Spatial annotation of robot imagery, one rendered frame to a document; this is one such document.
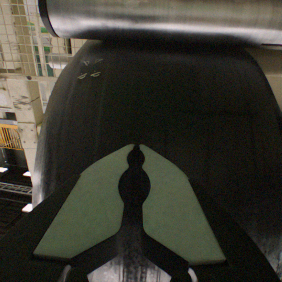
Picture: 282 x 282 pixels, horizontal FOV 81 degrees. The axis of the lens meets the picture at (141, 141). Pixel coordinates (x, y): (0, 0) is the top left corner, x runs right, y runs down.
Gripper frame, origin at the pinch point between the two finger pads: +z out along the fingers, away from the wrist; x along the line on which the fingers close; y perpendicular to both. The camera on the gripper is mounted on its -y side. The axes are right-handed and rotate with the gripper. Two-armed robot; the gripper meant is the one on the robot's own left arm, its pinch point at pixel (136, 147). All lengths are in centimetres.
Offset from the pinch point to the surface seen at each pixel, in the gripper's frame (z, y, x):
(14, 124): 601, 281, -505
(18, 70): 71, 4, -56
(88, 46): 12.3, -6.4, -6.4
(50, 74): 1005, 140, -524
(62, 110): 4.5, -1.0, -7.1
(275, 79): 23.7, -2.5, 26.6
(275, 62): 22.1, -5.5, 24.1
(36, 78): 57, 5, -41
